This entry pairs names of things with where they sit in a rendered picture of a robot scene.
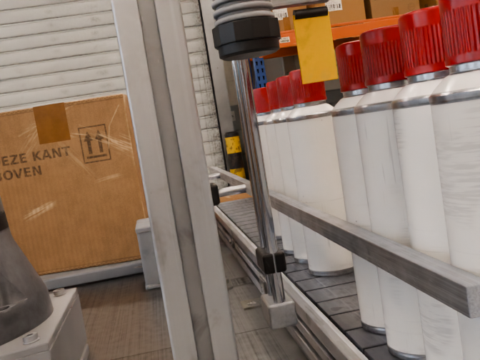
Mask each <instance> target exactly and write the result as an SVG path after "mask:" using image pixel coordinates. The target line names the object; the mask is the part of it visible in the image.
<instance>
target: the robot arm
mask: <svg viewBox="0 0 480 360"><path fill-rule="evenodd" d="M53 310H54V308H53V305H52V302H51V298H50V295H49V290H48V289H47V287H46V284H45V283H44V282H43V281H42V279H41V277H40V276H39V275H38V274H37V272H36V270H35V269H34V267H33V266H32V265H31V263H30V262H29V260H28V259H27V257H26V256H25V255H24V253H23V251H22V250H21V249H20V247H19V246H18V244H17V243H16V242H15V240H14V238H13V236H12V235H11V231H10V228H9V224H8V221H7V218H6V214H5V211H4V207H3V204H2V201H1V197H0V346H1V345H3V344H6V343H8V342H10V341H12V340H14V339H16V338H18V337H20V336H22V335H24V334H25V333H27V332H29V331H31V330H32V329H34V328H36V327H37V326H38V325H40V324H42V323H43V322H44V321H46V320H47V319H48V318H49V317H50V316H51V314H52V313H53Z"/></svg>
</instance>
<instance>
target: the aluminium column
mask: <svg viewBox="0 0 480 360"><path fill-rule="evenodd" d="M111 7H112V11H113V15H114V23H115V28H116V35H117V40H118V44H119V52H120V57H121V64H122V69H123V73H124V81H125V85H126V92H127V97H128V101H129V109H130V113H131V121H132V126H133V130H134V138H135V142H136V150H137V154H138V158H139V166H140V170H141V178H142V183H143V187H144V195H145V199H146V207H147V211H148V215H149V223H150V227H151V235H152V240H153V244H154V252H155V256H156V264H157V269H158V273H159V281H160V284H161V292H162V297H163V301H164V309H165V313H166V321H167V325H168V330H169V338H170V342H171V350H172V354H173V358H174V360H239V355H238V351H237V346H236V338H235V333H234V325H233V321H232V316H231V308H230V303H229V295H228V290H227V285H226V277H225V273H224V265H223V260H222V255H221V247H220V242H219V234H218V229H217V225H216V217H215V212H214V204H213V199H212V195H211V187H210V181H209V173H208V169H207V164H206V156H205V151H204V143H203V139H202V134H201V126H200V121H199V113H198V108H197V103H196V95H195V91H194V83H193V78H192V73H191V65H190V60H189V52H188V47H187V42H186V34H185V30H184V22H183V17H182V12H181V4H180V0H111Z"/></svg>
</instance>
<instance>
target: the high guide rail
mask: <svg viewBox="0 0 480 360"><path fill-rule="evenodd" d="M209 171H210V173H211V174H212V173H217V172H219V173H220V177H221V179H222V180H224V181H225V182H227V183H229V184H231V185H232V186H238V185H242V184H245V186H246V193H247V194H248V195H250V196H252V192H251V183H250V181H249V180H247V179H244V178H242V177H240V176H237V175H235V174H232V173H230V172H227V171H225V170H223V169H220V168H218V167H216V166H210V167H209ZM269 197H270V202H271V207H272V208H273V209H276V210H277V211H279V212H281V213H283V214H284V215H286V216H288V217H290V218H291V219H293V220H295V221H297V222H299V223H300V224H302V225H304V226H306V227H308V228H309V229H311V230H313V231H315V232H316V233H318V234H320V235H322V236H324V237H326V238H327V239H329V240H331V241H332V242H334V243H336V244H338V245H339V246H342V247H343V248H345V249H347V250H349V251H350V252H352V253H354V254H356V255H357V256H360V257H361V258H363V259H365V260H367V261H368V262H370V263H372V264H373V265H375V266H377V267H379V268H380V269H383V270H384V271H386V272H388V273H390V274H391V275H393V276H395V277H396V278H398V279H401V280H402V281H404V282H406V283H407V284H409V285H411V286H413V287H414V288H416V289H418V290H420V291H422V292H424V293H425V294H427V295H429V296H431V297H432V298H434V299H436V300H438V301H440V302H441V303H443V304H445V305H447V306H449V307H450V308H452V309H454V310H455V311H457V312H459V313H461V314H463V315H464V316H467V317H468V318H470V319H472V318H476V317H480V276H477V275H474V274H472V273H469V272H467V271H464V270H463V269H460V268H457V267H455V266H452V265H451V264H448V263H446V262H443V261H440V260H438V259H435V258H434V257H431V256H429V255H426V254H423V253H421V252H420V251H417V250H414V249H412V248H409V247H407V246H404V245H403V244H400V243H398V242H395V241H392V240H391V239H388V238H386V237H383V236H381V235H378V234H375V233H374V232H372V231H369V230H366V229H364V228H361V227H360V226H357V225H355V224H352V223H349V222H347V221H344V220H343V219H340V218H338V217H335V216H332V215H331V214H328V213H326V212H324V211H321V210H318V209H316V208H314V207H312V206H309V205H307V204H304V203H301V202H300V201H297V200H295V199H292V198H290V197H287V196H284V195H283V194H280V193H278V192H275V191H273V190H271V189H269Z"/></svg>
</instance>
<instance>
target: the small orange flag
mask: <svg viewBox="0 0 480 360"><path fill-rule="evenodd" d="M292 17H293V22H294V31H295V37H296V45H297V51H298V56H299V65H300V70H301V79H302V84H310V83H315V82H320V81H329V80H334V79H338V73H337V67H336V58H335V53H334V43H333V38H332V32H331V23H330V18H329V11H328V7H327V6H320V7H314V8H308V9H298V10H293V16H292Z"/></svg>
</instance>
